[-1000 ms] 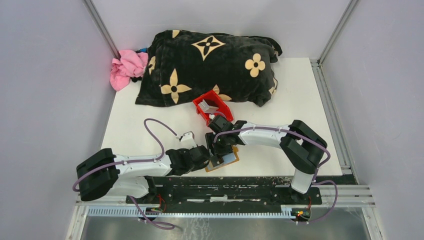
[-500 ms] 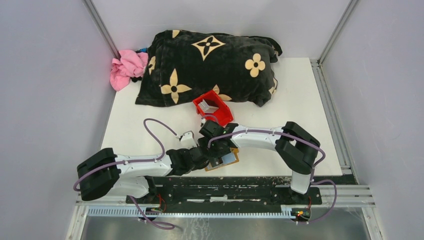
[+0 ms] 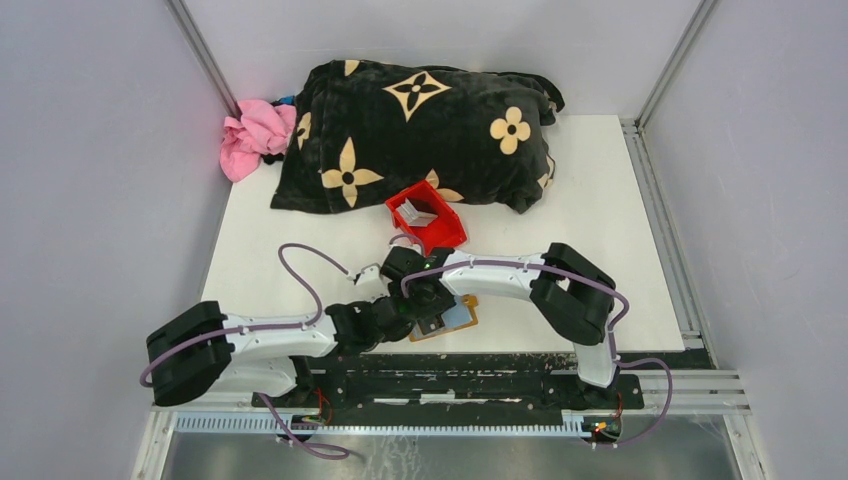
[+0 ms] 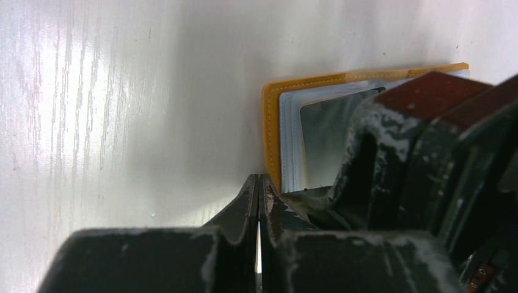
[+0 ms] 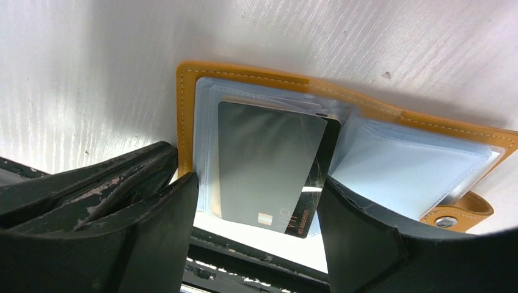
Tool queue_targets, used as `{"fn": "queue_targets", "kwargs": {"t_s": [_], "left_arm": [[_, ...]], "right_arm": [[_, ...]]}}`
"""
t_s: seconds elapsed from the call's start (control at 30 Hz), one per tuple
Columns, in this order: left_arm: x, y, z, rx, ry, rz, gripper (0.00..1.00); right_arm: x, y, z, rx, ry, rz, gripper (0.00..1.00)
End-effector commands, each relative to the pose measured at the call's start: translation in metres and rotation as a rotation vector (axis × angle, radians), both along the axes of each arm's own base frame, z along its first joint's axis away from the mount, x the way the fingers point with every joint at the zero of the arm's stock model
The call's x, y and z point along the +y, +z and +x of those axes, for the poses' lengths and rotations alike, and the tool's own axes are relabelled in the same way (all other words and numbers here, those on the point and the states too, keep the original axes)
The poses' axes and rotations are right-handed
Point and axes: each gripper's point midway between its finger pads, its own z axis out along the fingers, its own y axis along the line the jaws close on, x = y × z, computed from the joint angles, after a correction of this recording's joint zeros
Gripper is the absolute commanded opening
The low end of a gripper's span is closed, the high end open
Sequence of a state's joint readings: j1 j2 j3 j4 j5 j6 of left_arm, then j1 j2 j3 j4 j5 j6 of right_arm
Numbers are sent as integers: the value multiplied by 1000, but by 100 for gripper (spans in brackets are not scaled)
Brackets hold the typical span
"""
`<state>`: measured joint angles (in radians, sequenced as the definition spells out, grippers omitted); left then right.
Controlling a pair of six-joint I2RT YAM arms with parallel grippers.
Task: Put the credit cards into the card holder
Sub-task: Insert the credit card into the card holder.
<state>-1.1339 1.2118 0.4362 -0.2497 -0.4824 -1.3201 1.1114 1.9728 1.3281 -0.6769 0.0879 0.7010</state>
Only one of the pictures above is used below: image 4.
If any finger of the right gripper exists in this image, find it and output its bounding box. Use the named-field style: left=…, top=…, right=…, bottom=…
left=284, top=72, right=473, bottom=230

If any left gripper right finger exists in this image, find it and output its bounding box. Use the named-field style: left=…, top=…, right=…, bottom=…
left=260, top=175, right=462, bottom=292

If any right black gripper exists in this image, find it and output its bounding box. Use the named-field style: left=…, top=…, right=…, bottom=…
left=404, top=74, right=518, bottom=293

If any yellow leather card holder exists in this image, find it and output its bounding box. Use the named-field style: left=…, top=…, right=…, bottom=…
left=262, top=62, right=470, bottom=193

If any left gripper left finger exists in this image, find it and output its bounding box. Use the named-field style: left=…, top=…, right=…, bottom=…
left=39, top=175, right=259, bottom=292

